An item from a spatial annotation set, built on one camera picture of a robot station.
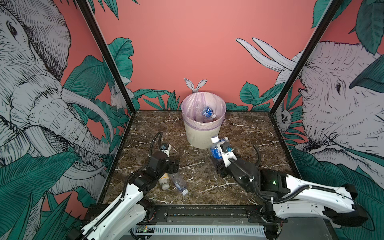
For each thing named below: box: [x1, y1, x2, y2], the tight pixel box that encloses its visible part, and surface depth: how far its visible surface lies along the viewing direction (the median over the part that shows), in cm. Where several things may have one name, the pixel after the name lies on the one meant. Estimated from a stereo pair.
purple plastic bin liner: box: [181, 78, 227, 131], surface depth 95 cm
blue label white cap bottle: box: [196, 105, 217, 119], surface depth 97 cm
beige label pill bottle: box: [158, 173, 170, 190], surface depth 83 cm
